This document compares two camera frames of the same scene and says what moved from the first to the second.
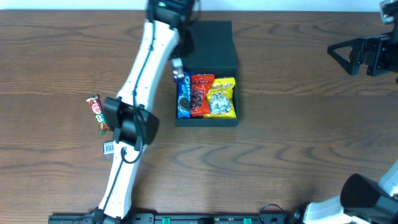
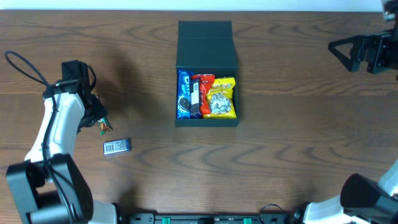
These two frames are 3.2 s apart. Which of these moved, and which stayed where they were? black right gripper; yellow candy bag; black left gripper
Moved: black left gripper
Stayed: black right gripper; yellow candy bag
